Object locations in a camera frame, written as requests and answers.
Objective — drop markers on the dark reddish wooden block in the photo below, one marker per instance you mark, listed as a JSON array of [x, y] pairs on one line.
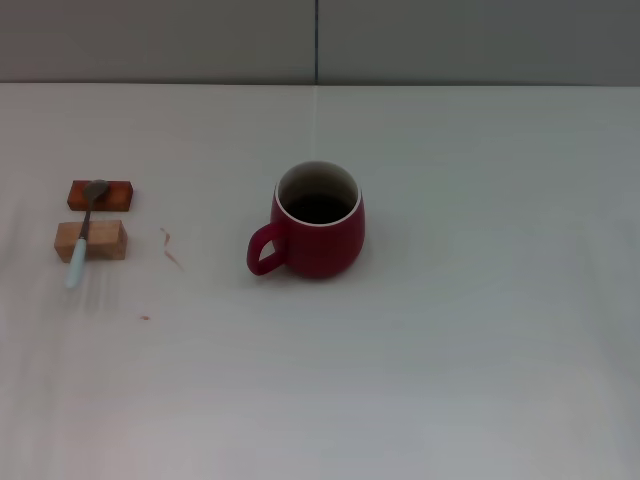
[[117, 197]]

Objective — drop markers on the red ceramic mug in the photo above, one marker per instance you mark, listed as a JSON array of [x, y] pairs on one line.
[[320, 250]]

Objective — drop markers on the dark brown coffee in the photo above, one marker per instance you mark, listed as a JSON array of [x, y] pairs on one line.
[[320, 209]]

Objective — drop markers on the light wooden block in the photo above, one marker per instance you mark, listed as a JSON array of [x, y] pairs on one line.
[[105, 240]]

